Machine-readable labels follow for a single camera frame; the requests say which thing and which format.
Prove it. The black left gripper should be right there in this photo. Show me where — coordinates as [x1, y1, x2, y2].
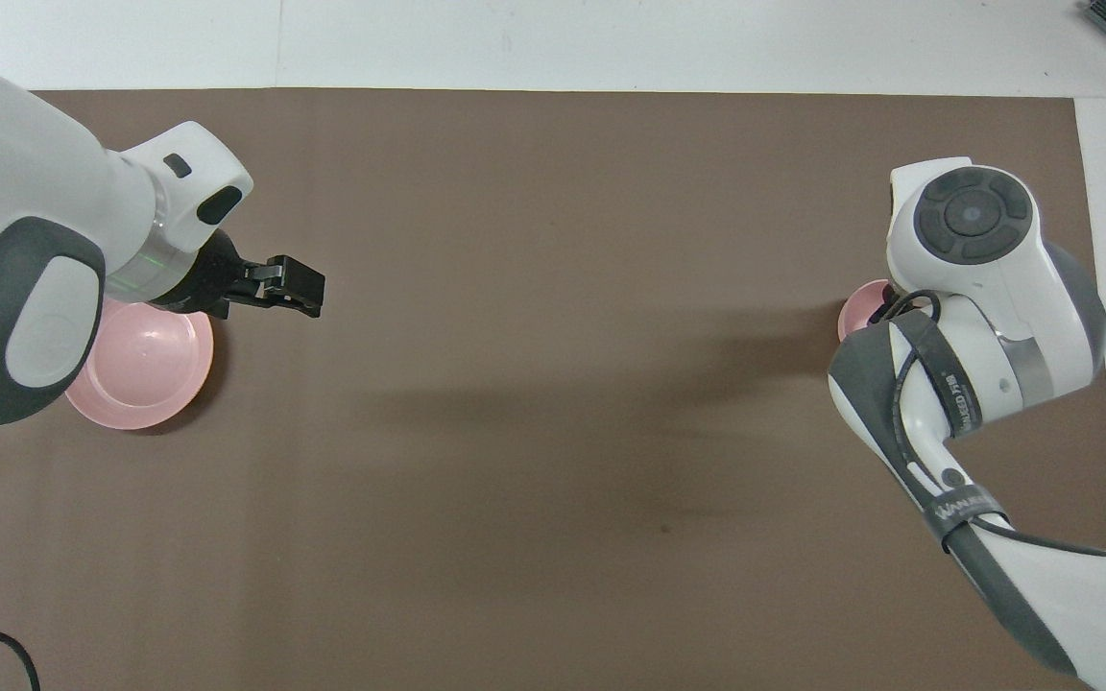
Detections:
[148, 230, 325, 320]

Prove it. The pink plate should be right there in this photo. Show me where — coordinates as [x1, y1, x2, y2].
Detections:
[63, 298, 215, 431]

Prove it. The pink bowl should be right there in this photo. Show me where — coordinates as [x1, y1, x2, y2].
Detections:
[838, 279, 904, 345]

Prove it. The brown paper table mat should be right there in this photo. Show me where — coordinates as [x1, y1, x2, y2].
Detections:
[0, 89, 1106, 691]

